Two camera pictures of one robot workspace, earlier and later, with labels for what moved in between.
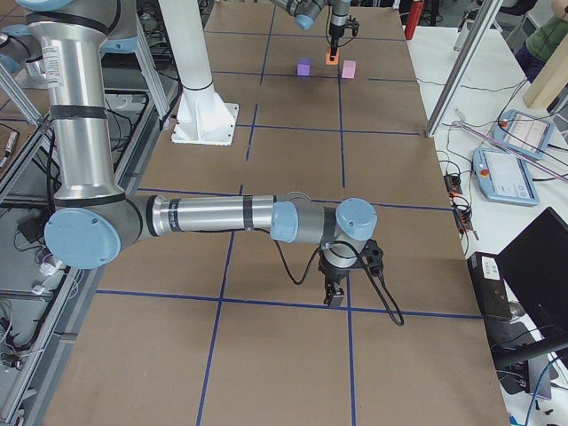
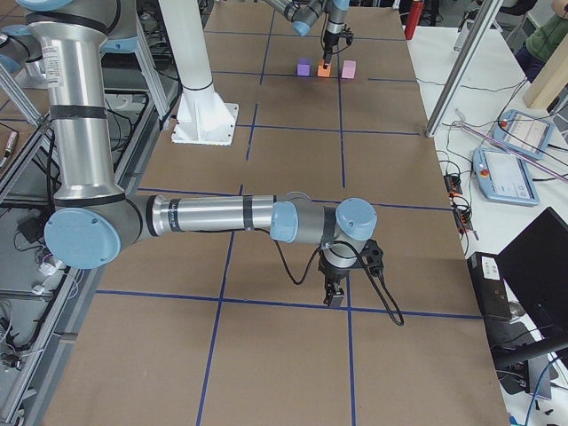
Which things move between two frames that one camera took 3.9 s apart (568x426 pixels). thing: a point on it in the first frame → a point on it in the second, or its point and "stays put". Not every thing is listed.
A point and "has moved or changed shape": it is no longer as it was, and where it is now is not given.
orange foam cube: [335, 60] has moved or changed shape
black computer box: [490, 285] stays put
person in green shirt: [543, 42] stays put
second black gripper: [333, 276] stays put
